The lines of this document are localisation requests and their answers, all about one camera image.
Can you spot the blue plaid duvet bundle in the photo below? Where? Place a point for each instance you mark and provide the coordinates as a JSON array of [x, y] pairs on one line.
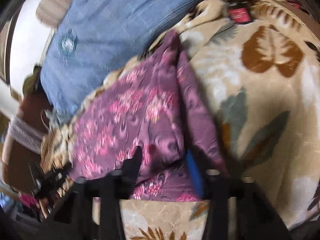
[[97, 37]]

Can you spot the purple floral long-sleeve shirt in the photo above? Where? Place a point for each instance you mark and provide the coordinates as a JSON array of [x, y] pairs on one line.
[[157, 107]]

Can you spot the brown wooden headboard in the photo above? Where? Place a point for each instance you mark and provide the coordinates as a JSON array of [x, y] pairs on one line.
[[15, 157]]

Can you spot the small red box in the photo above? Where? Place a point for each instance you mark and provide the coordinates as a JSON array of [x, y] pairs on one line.
[[239, 15]]

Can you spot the olive green folded cloth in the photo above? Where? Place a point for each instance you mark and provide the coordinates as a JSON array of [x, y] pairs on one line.
[[31, 82]]

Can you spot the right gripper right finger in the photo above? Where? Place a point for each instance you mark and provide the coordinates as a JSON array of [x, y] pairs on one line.
[[237, 209]]

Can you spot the grey cloth on headboard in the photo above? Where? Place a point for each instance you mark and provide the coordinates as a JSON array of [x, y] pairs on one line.
[[25, 134]]

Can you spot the beige leaf-print fleece blanket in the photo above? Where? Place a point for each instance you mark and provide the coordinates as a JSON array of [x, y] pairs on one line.
[[260, 83]]

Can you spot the striped floral bolster pillow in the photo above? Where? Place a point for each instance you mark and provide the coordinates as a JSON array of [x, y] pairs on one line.
[[52, 12]]

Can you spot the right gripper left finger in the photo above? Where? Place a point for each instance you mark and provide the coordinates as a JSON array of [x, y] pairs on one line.
[[91, 208]]

